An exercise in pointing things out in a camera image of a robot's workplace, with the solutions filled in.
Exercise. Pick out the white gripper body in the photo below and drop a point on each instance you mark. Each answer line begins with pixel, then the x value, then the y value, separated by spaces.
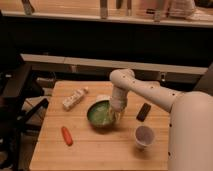
pixel 118 100

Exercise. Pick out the green ceramic bowl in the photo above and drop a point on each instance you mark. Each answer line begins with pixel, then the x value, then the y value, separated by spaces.
pixel 99 114

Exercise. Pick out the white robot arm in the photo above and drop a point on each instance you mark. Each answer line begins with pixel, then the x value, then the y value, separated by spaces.
pixel 190 144

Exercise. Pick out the black rectangular bar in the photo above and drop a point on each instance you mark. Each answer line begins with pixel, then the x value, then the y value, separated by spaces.
pixel 143 112

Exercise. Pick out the white paper cup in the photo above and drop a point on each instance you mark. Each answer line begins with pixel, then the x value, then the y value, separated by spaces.
pixel 144 136

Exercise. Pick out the white snack bar packet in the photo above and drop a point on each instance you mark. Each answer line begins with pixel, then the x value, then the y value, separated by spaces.
pixel 75 98

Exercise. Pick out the orange carrot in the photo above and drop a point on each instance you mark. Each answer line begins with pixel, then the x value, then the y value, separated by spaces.
pixel 66 136

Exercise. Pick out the black chair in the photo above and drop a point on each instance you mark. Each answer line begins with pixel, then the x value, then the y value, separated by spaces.
pixel 17 83

